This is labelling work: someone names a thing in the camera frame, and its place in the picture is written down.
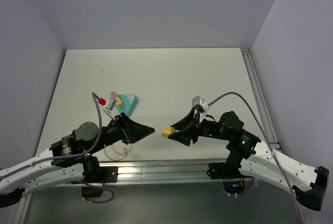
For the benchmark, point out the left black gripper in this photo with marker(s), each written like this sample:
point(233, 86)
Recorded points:
point(133, 130)

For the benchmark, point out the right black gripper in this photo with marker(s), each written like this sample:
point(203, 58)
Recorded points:
point(185, 133)

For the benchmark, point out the yellow cube block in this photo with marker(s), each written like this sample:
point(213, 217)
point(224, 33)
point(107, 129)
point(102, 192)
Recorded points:
point(166, 131)

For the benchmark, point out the teal triangular power strip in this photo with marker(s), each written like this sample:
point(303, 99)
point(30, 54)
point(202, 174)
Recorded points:
point(126, 103)

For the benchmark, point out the pink usb charger plug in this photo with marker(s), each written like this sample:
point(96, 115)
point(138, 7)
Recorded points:
point(114, 94)

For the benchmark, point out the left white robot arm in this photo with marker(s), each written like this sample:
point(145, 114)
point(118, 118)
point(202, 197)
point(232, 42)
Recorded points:
point(69, 160)

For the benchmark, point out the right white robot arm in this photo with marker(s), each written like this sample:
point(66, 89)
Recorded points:
point(250, 156)

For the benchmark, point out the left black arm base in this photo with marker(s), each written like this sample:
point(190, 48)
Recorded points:
point(93, 189)

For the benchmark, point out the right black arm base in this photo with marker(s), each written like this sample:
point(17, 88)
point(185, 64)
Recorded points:
point(234, 183)

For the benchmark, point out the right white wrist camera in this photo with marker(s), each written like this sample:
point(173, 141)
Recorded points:
point(201, 106)

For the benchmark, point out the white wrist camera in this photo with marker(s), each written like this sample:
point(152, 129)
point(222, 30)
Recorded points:
point(108, 106)
point(201, 106)

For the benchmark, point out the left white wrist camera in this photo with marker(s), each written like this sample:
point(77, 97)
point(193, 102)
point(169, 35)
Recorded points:
point(108, 106)

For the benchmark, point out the aluminium rail frame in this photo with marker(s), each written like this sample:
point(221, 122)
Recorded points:
point(160, 181)

